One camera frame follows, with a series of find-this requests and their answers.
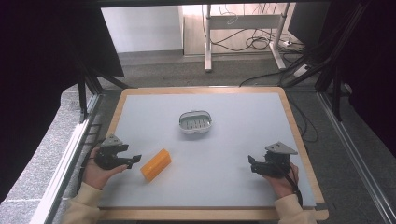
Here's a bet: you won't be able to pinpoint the black metal stand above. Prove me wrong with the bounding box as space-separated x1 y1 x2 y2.
281 0 372 122
73 55 132 123

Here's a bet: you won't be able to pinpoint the black floor cables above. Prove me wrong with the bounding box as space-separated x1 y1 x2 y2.
210 3 312 88

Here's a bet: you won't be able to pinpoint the white desk frame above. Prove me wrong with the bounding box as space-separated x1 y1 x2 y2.
204 3 291 73

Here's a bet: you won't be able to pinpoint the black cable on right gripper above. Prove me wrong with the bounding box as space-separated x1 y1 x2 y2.
274 161 304 208

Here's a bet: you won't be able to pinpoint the silver metal soap dish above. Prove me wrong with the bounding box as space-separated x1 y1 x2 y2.
178 110 213 135

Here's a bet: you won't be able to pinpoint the black curtain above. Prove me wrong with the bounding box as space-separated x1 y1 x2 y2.
288 0 396 158
0 0 125 203

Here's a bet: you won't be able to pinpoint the person's left hand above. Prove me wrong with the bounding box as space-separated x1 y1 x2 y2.
81 147 129 191

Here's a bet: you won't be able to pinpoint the orange soap bar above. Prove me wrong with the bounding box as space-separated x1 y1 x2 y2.
139 148 173 183

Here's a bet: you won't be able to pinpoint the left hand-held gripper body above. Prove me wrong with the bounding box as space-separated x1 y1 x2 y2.
93 133 134 171

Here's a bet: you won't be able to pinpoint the person's right hand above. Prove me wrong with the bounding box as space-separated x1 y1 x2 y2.
262 161 301 200

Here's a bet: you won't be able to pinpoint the white power strip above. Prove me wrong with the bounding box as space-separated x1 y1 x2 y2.
292 63 311 78

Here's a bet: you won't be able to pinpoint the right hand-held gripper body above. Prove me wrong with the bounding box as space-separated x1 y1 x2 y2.
250 141 299 179

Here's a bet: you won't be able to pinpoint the aluminium rail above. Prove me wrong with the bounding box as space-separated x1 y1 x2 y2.
317 91 396 224
28 92 104 224

